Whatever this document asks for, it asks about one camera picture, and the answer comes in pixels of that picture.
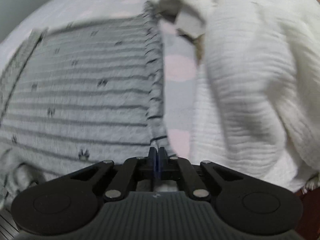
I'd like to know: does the grey striped shirt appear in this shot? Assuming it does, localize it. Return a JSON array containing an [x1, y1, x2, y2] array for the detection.
[[1, 2, 172, 208]]

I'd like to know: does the white ribbed garment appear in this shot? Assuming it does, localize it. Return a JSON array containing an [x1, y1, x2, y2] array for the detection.
[[158, 0, 319, 192]]

